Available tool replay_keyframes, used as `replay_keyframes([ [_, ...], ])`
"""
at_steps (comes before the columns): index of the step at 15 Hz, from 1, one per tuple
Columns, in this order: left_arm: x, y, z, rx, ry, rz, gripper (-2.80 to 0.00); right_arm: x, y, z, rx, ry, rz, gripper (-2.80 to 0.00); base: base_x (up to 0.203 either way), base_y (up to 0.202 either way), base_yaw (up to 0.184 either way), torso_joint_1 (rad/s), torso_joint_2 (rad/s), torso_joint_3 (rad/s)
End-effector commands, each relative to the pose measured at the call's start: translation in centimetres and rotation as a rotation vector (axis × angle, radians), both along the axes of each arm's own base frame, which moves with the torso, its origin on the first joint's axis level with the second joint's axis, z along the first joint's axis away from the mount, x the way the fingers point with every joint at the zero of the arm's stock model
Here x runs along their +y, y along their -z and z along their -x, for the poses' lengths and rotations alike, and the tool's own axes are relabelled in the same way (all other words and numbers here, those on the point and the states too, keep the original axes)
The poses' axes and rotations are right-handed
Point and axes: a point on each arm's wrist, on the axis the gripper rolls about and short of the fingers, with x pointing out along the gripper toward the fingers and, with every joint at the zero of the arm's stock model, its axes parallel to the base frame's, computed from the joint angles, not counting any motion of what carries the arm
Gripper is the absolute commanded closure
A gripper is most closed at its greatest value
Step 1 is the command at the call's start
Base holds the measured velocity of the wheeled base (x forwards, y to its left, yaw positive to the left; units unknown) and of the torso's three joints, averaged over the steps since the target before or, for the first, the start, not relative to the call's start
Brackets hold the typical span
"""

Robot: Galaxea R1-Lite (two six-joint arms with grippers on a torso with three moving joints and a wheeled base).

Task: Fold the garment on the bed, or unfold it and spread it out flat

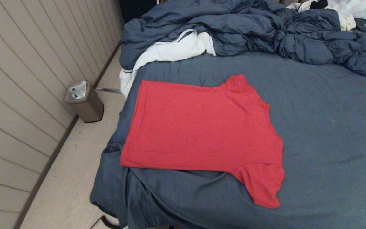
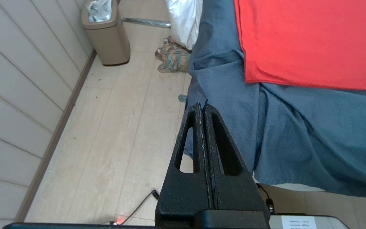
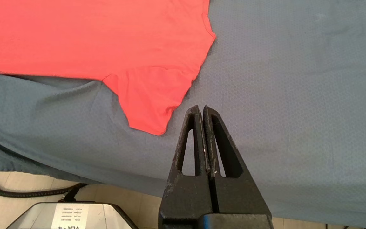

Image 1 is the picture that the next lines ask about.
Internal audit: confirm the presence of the red t-shirt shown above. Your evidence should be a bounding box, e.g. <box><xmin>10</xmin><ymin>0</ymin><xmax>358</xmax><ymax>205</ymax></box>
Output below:
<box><xmin>120</xmin><ymin>74</ymin><xmax>285</xmax><ymax>209</ymax></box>

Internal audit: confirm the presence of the brown trash bin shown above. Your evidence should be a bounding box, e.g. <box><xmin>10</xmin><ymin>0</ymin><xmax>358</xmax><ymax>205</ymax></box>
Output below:
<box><xmin>63</xmin><ymin>81</ymin><xmax>104</xmax><ymax>123</ymax></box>

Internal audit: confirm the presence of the dark furniture panel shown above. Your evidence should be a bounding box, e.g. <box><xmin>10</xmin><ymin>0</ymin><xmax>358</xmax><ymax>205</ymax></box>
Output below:
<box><xmin>119</xmin><ymin>0</ymin><xmax>158</xmax><ymax>23</ymax></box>

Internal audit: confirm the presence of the small black garment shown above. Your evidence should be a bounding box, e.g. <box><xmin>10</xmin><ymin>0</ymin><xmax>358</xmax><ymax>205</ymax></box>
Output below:
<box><xmin>310</xmin><ymin>0</ymin><xmax>329</xmax><ymax>9</ymax></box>

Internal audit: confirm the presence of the dark rounded metal frame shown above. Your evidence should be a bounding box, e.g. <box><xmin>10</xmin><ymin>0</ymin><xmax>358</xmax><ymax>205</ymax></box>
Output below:
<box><xmin>90</xmin><ymin>215</ymin><xmax>120</xmax><ymax>229</ymax></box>

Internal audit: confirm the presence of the crumpled blue duvet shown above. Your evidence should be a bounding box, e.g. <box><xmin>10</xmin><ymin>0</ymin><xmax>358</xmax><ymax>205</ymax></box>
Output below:
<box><xmin>119</xmin><ymin>0</ymin><xmax>366</xmax><ymax>77</ymax></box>

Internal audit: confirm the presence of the white cloth with dark stripe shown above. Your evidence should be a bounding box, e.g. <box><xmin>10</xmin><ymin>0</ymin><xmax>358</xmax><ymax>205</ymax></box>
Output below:
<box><xmin>120</xmin><ymin>29</ymin><xmax>217</xmax><ymax>98</ymax></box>

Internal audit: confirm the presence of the white crumpled garment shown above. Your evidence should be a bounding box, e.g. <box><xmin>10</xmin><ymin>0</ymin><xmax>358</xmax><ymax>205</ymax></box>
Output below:
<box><xmin>287</xmin><ymin>0</ymin><xmax>366</xmax><ymax>31</ymax></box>

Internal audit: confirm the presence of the white plastic bin bag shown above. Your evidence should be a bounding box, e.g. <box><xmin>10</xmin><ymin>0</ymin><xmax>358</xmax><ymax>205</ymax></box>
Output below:
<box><xmin>69</xmin><ymin>81</ymin><xmax>87</xmax><ymax>100</ymax></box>

